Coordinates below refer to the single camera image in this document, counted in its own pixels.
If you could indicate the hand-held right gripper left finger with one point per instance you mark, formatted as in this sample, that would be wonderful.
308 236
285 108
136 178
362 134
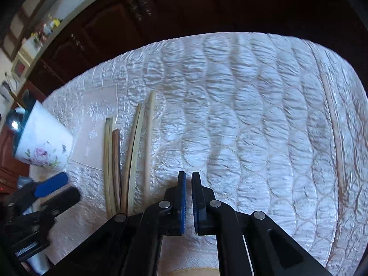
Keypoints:
181 201

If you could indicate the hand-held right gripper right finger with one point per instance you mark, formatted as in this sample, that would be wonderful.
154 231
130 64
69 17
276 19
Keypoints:
196 204

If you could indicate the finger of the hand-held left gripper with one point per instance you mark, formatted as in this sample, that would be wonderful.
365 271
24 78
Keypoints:
51 184
64 197

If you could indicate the white floral utensil holder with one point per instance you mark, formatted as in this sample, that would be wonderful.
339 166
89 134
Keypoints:
43 138

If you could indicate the light round wooden chopstick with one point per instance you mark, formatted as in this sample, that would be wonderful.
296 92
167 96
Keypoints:
149 138

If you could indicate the pale plastic spoon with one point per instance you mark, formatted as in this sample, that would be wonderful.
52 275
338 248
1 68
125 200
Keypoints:
20 111

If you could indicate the white quilted tablecloth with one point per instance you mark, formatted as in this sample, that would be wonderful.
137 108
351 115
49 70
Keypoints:
230 120

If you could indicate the cream microwave oven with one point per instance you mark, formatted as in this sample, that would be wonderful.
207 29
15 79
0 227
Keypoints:
28 54

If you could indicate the cluster of condiment bottles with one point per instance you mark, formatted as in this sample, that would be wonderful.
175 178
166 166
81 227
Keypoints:
46 28

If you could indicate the grey stone countertop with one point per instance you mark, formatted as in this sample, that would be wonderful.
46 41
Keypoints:
74 13

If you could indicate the dark wooden base cabinet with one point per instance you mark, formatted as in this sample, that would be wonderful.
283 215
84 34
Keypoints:
172 11

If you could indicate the wooden wall cabinet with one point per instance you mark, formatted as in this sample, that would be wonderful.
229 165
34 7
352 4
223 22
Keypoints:
17 20

